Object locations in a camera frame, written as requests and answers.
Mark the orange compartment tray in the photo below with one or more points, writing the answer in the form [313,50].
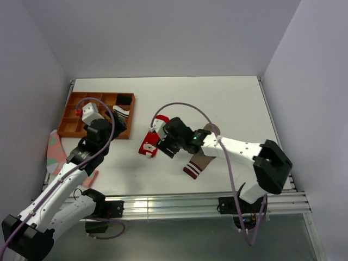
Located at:
[71,125]

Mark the pink patterned sock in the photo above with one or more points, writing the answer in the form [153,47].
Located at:
[56,156]

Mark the aluminium frame rail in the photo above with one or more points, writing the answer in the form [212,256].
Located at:
[182,206]

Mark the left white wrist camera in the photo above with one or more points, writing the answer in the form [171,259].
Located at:
[89,113]

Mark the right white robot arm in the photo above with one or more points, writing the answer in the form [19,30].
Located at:
[271,166]

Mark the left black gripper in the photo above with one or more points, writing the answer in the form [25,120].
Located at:
[119,127]

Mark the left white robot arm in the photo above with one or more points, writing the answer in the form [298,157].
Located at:
[34,231]

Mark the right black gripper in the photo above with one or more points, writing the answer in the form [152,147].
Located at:
[163,145]

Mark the red christmas sock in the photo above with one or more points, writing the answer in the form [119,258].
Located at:
[148,146]

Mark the brown striped sock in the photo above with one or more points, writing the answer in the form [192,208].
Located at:
[197,164]

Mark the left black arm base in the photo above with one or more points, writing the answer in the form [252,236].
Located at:
[108,210]

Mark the white black rolled sock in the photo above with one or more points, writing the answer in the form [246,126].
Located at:
[121,112]

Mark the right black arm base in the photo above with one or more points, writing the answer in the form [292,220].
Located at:
[227,205]

